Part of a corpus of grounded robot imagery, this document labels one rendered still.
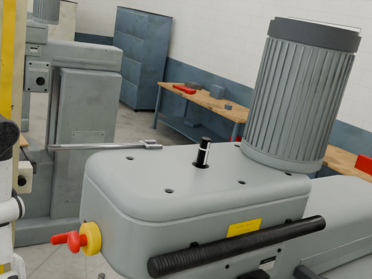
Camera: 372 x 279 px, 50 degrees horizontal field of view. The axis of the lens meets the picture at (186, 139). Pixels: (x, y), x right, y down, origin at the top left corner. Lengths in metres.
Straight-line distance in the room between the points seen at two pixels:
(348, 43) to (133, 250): 0.59
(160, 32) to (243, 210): 7.49
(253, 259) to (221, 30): 6.50
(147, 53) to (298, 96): 7.28
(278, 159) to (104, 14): 9.78
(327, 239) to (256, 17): 5.72
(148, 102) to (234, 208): 7.65
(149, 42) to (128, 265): 7.47
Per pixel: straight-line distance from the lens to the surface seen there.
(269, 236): 0.82
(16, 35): 2.38
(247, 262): 0.89
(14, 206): 1.44
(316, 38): 0.86
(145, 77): 8.17
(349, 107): 5.49
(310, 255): 1.11
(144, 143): 0.87
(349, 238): 1.25
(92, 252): 0.75
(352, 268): 1.33
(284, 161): 0.90
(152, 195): 0.66
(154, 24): 8.06
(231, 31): 7.03
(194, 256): 0.69
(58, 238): 0.87
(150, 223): 0.65
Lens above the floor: 2.19
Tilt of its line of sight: 18 degrees down
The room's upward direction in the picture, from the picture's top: 11 degrees clockwise
